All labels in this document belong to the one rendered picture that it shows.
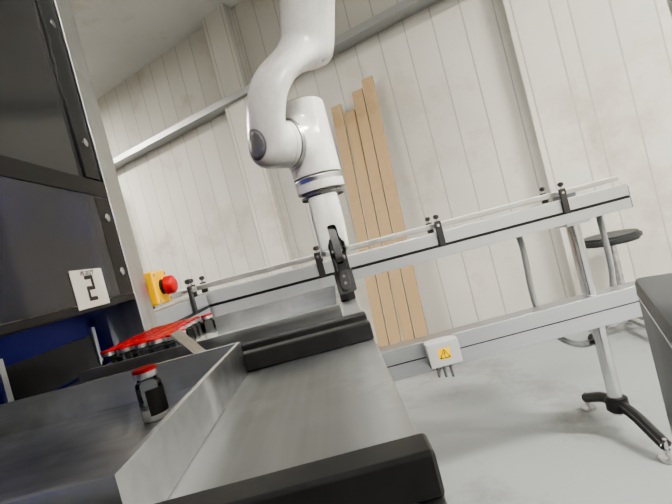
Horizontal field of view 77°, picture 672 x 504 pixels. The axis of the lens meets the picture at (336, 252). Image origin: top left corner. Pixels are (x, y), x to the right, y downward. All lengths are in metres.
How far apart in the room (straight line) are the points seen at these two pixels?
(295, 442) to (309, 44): 0.58
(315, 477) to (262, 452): 0.09
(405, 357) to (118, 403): 1.26
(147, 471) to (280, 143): 0.50
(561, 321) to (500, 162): 1.89
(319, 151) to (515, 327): 1.23
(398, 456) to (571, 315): 1.67
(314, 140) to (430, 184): 2.91
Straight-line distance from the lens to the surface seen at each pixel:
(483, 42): 3.65
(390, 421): 0.27
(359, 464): 0.19
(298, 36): 0.72
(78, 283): 0.74
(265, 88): 0.67
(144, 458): 0.26
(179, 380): 0.49
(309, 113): 0.72
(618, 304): 1.92
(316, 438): 0.28
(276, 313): 0.80
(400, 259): 1.57
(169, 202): 5.32
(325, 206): 0.68
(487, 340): 1.72
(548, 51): 3.45
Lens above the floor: 0.99
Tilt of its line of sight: 1 degrees down
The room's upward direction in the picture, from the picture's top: 15 degrees counter-clockwise
